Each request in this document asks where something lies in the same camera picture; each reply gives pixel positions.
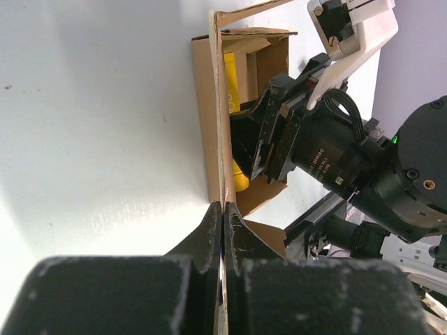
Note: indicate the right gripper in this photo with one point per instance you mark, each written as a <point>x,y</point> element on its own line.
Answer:
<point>327,142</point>

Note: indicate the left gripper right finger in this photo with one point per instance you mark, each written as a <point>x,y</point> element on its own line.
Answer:
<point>267,294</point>

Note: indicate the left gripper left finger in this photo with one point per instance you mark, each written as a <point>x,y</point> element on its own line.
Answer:
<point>177,293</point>

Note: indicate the brown cardboard express box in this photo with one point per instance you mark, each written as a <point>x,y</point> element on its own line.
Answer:
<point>260,54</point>

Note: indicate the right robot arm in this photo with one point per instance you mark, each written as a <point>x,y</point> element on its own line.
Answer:
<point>378,186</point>

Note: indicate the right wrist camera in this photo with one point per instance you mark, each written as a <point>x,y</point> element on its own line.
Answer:
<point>351,33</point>

